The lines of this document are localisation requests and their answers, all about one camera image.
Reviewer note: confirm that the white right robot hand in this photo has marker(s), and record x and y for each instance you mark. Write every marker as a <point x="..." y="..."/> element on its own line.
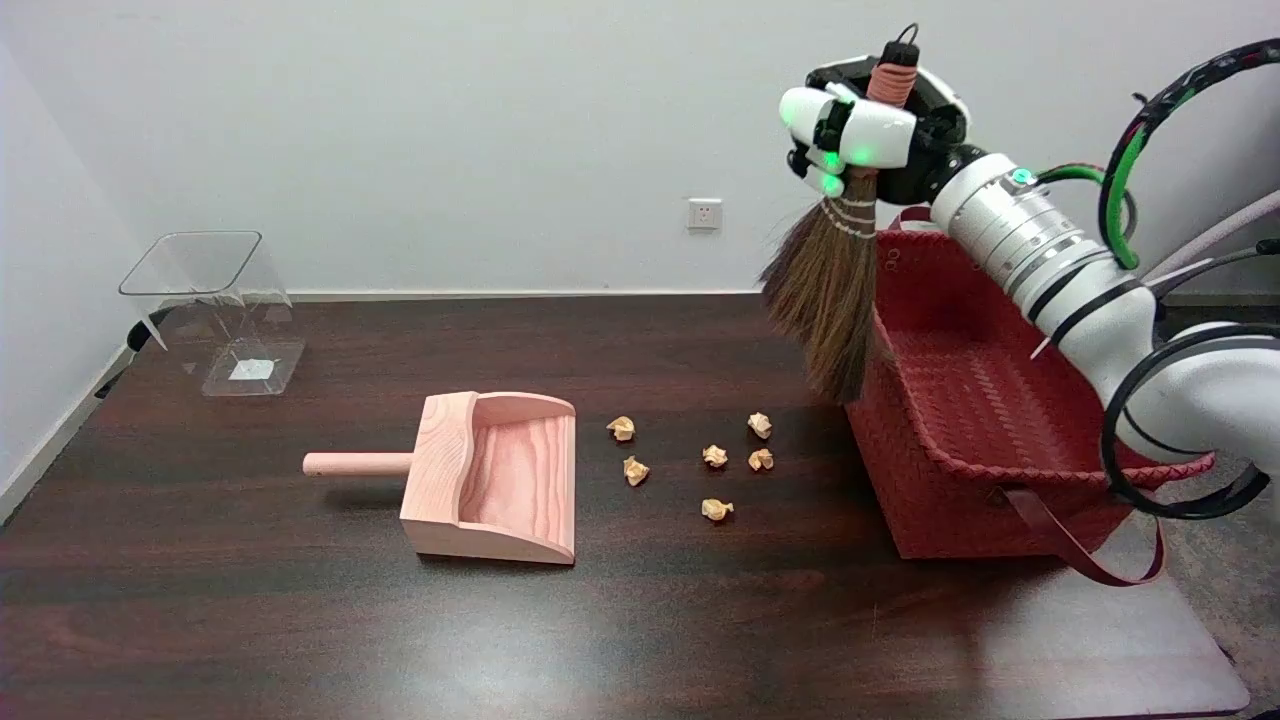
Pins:
<point x="880" y="130"/>

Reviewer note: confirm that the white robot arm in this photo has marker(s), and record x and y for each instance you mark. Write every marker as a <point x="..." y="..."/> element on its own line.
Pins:
<point x="1060" y="260"/>

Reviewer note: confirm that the grey office chair base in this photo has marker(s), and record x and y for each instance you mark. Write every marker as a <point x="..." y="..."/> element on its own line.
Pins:
<point x="1220" y="232"/>

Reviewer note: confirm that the clear plastic container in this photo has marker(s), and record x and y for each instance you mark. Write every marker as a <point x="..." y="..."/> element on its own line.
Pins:
<point x="225" y="310"/>

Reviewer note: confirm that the tan paper ball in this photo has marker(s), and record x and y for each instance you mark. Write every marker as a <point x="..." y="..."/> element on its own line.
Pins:
<point x="621" y="428"/>
<point x="714" y="456"/>
<point x="636" y="470"/>
<point x="716" y="509"/>
<point x="761" y="459"/>
<point x="759" y="425"/>

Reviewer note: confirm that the wooden dustpan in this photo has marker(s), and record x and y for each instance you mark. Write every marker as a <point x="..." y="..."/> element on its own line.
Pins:
<point x="500" y="480"/>

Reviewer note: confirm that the white wall outlet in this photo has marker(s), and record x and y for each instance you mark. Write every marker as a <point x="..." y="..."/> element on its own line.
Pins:
<point x="704" y="214"/>

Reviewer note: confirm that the brown straw hand broom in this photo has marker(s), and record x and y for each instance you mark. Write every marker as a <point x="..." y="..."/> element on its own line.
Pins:
<point x="830" y="300"/>

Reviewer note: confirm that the red woven basket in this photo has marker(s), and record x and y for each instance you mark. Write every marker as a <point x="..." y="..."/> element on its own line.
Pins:
<point x="950" y="400"/>

